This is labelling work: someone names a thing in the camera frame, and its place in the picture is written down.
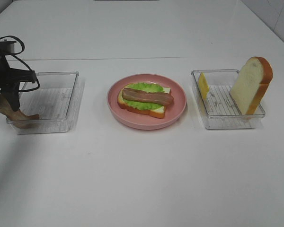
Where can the right clear plastic tray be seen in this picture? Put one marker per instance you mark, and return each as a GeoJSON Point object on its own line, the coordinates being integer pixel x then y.
{"type": "Point", "coordinates": [218, 110]}

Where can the clear plastic tray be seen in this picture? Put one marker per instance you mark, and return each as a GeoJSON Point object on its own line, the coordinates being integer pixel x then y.
{"type": "Point", "coordinates": [57, 102]}
{"type": "Point", "coordinates": [218, 110]}

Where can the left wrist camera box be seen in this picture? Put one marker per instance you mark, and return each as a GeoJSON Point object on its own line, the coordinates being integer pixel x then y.
{"type": "Point", "coordinates": [7, 46]}

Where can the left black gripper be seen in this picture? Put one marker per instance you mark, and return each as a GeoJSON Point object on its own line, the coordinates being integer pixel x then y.
{"type": "Point", "coordinates": [10, 79]}

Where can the yellow cheese slice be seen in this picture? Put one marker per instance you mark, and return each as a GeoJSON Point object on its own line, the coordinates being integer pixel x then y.
{"type": "Point", "coordinates": [203, 86]}

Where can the long bacon strip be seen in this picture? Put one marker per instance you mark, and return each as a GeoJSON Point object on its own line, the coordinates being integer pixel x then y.
{"type": "Point", "coordinates": [6, 110]}

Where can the pink round plate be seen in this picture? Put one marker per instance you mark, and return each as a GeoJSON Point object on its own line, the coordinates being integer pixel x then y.
{"type": "Point", "coordinates": [145, 122]}

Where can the left clear plastic tray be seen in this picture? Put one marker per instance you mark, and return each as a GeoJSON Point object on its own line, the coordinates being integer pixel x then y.
{"type": "Point", "coordinates": [57, 102]}

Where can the bread slice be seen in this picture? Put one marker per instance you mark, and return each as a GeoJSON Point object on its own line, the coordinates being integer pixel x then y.
{"type": "Point", "coordinates": [251, 85]}
{"type": "Point", "coordinates": [158, 113]}

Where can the green lettuce leaf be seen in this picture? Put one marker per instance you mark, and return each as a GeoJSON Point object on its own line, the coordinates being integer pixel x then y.
{"type": "Point", "coordinates": [146, 87]}

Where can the short bacon strip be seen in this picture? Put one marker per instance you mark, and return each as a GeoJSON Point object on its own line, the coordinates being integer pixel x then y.
{"type": "Point", "coordinates": [160, 98]}

